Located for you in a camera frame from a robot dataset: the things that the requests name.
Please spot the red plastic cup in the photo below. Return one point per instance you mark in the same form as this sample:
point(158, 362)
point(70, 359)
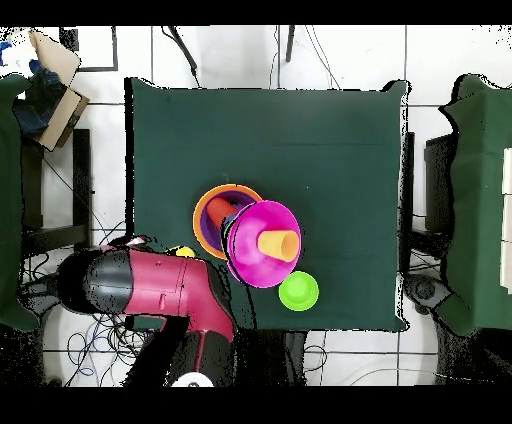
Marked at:
point(220, 210)

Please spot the pale yellow plastic cup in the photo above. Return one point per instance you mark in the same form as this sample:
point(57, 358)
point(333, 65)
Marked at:
point(280, 244)

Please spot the purple plastic bowl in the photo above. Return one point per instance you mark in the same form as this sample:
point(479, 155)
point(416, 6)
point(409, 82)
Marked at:
point(208, 232)

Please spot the pink plastic bowl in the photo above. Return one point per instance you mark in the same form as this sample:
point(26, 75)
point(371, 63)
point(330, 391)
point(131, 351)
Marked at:
point(256, 268)

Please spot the orange-yellow plastic cup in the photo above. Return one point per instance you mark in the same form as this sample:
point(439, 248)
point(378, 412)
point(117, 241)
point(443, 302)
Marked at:
point(184, 252)

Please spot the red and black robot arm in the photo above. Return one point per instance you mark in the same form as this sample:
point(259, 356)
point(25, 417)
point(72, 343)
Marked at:
point(168, 284)

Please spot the dark green tablecloth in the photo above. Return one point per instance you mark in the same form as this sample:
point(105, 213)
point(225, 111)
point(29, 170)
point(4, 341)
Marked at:
point(280, 140)

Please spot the small green plastic bowl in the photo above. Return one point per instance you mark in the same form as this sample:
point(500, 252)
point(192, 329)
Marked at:
point(298, 291)

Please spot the black tripod leg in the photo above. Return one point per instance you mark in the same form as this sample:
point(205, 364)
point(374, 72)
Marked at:
point(290, 44)
point(184, 50)

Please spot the black chair base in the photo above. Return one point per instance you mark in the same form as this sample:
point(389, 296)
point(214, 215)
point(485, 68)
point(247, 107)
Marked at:
point(426, 290)

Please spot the green cloth covered table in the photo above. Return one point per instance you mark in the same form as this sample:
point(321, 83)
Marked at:
point(476, 200)
point(10, 200)

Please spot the dark blue cloth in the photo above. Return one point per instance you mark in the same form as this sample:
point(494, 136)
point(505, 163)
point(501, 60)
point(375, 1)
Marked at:
point(38, 104)

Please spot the white blocks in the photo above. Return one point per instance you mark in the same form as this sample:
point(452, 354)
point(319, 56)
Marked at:
point(508, 220)

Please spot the cardboard box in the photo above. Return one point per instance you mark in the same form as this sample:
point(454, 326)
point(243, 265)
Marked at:
point(56, 56)

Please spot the black stool frame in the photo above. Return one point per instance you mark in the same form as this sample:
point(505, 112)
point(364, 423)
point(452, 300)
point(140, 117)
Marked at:
point(82, 180)

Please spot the black metal frame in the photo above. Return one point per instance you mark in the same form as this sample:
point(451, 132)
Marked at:
point(70, 40)

